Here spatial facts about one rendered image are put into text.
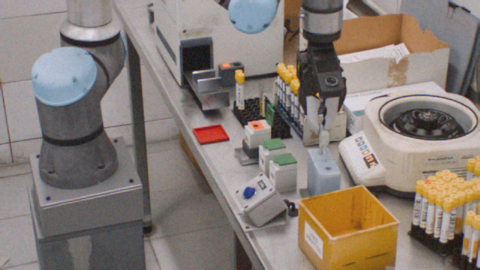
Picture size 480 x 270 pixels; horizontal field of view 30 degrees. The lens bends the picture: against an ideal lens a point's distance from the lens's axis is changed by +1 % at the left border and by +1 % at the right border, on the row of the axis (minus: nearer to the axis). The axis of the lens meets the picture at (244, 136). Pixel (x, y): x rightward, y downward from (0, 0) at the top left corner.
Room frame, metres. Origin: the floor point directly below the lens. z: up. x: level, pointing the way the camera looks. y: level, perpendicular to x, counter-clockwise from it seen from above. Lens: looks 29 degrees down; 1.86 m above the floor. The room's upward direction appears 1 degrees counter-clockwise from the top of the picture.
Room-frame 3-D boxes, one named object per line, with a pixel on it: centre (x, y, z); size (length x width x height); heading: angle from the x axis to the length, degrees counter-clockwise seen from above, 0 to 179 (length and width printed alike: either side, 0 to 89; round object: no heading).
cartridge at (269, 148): (1.63, -0.06, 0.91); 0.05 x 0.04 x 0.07; 107
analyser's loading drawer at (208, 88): (1.98, 0.10, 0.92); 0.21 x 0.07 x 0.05; 17
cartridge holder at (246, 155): (1.69, -0.03, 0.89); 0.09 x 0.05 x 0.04; 108
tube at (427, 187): (1.38, -0.33, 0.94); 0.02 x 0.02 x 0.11
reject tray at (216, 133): (1.79, 0.08, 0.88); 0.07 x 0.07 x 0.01; 17
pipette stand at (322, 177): (1.50, -0.15, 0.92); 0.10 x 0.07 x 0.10; 9
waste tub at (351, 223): (1.33, -0.18, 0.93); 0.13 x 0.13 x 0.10; 22
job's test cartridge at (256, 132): (1.69, -0.03, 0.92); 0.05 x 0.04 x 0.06; 108
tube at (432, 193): (1.37, -0.34, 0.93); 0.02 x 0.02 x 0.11
